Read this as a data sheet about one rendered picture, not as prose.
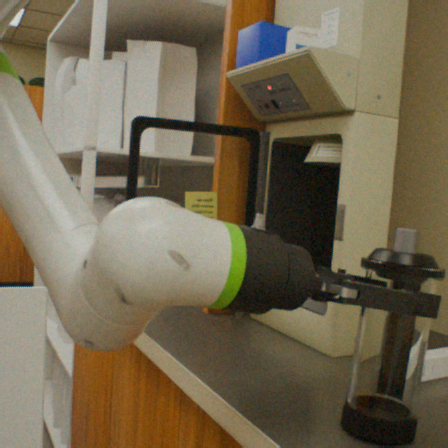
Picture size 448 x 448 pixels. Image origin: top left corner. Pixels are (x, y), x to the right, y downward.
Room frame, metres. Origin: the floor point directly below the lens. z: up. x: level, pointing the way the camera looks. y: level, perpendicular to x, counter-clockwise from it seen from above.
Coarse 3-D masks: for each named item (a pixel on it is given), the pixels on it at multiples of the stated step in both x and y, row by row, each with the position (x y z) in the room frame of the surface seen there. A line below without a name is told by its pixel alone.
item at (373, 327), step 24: (384, 264) 0.65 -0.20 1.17; (408, 288) 0.65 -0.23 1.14; (432, 288) 0.66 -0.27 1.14; (360, 312) 0.69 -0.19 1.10; (384, 312) 0.65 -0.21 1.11; (360, 336) 0.68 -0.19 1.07; (384, 336) 0.65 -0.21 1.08; (408, 336) 0.65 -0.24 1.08; (360, 360) 0.67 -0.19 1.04; (384, 360) 0.65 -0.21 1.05; (408, 360) 0.65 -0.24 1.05; (360, 384) 0.66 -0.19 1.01; (384, 384) 0.65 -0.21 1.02; (408, 384) 0.65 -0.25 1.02; (360, 408) 0.66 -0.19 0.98; (384, 408) 0.64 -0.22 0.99; (408, 408) 0.65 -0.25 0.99
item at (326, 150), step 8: (320, 144) 1.14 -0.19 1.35; (328, 144) 1.12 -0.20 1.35; (336, 144) 1.11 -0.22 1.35; (312, 152) 1.15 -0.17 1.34; (320, 152) 1.13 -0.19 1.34; (328, 152) 1.11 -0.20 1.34; (336, 152) 1.10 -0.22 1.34; (312, 160) 1.14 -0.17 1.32; (320, 160) 1.12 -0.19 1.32; (328, 160) 1.11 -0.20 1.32; (336, 160) 1.10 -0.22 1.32
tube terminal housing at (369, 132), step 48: (288, 0) 1.24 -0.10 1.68; (336, 0) 1.08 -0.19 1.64; (384, 0) 1.03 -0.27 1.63; (336, 48) 1.07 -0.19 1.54; (384, 48) 1.03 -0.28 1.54; (384, 96) 1.04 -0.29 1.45; (384, 144) 1.04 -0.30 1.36; (384, 192) 1.05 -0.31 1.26; (336, 240) 1.03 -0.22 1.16; (384, 240) 1.05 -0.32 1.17; (336, 336) 1.01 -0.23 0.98
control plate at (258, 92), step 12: (252, 84) 1.18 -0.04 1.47; (264, 84) 1.14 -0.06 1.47; (276, 84) 1.11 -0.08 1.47; (288, 84) 1.07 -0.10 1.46; (252, 96) 1.21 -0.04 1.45; (264, 96) 1.17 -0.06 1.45; (276, 96) 1.14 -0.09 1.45; (288, 96) 1.10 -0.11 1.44; (300, 96) 1.07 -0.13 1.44; (264, 108) 1.21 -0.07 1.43; (288, 108) 1.14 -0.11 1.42; (300, 108) 1.10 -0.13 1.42
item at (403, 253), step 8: (400, 232) 0.69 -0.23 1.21; (408, 232) 0.68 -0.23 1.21; (416, 232) 0.68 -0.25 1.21; (400, 240) 0.68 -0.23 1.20; (408, 240) 0.68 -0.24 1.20; (416, 240) 0.69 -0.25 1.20; (376, 248) 0.70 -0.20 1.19; (384, 248) 0.72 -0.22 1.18; (400, 248) 0.68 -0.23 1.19; (408, 248) 0.68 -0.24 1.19; (368, 256) 0.70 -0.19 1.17; (376, 256) 0.68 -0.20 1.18; (384, 256) 0.67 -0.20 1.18; (392, 256) 0.66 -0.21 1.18; (400, 256) 0.66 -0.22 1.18; (408, 256) 0.66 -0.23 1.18; (416, 256) 0.66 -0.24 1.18; (424, 256) 0.66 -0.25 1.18; (432, 256) 0.67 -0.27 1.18; (400, 264) 0.65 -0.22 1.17; (408, 264) 0.65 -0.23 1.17; (416, 264) 0.65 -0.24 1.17; (424, 264) 0.65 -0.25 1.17; (432, 264) 0.66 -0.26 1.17
